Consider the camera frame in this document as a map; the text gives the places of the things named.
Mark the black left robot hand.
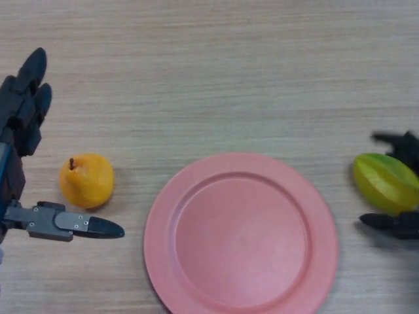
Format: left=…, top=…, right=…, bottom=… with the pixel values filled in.
left=0, top=47, right=126, bottom=243

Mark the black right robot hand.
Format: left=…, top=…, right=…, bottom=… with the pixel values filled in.
left=358, top=130, right=419, bottom=241

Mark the yellow-green starfruit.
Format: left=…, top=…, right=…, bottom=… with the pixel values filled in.
left=352, top=152, right=419, bottom=215

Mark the pink round plate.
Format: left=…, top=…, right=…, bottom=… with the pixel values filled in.
left=143, top=152, right=340, bottom=314

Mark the orange pear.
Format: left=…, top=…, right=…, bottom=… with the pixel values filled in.
left=59, top=152, right=115, bottom=209

